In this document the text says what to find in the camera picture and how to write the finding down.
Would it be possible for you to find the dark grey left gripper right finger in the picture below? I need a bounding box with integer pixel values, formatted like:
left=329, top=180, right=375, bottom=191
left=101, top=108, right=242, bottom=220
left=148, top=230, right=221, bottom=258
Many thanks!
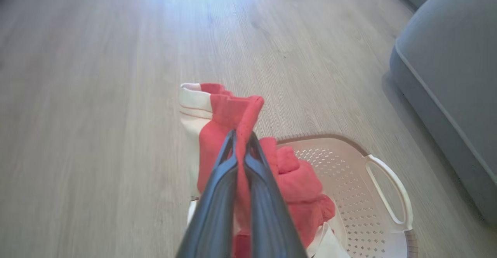
left=244, top=132, right=308, bottom=258

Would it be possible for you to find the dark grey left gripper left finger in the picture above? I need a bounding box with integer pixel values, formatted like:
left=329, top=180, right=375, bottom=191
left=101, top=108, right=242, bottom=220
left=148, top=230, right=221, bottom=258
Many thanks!
left=176, top=130, right=238, bottom=258

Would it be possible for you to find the red and white garment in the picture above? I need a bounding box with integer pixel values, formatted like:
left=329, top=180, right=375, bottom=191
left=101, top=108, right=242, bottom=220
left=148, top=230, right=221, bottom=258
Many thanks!
left=179, top=83, right=351, bottom=258

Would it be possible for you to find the cream plastic laundry basket brown rim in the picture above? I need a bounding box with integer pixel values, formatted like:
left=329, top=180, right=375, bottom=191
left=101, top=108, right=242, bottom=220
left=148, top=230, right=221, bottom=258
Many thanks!
left=186, top=134, right=418, bottom=258

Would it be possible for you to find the grey sofa seat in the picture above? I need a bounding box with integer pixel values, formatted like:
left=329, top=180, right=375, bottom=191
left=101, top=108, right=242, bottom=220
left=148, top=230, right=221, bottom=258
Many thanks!
left=389, top=0, right=497, bottom=227

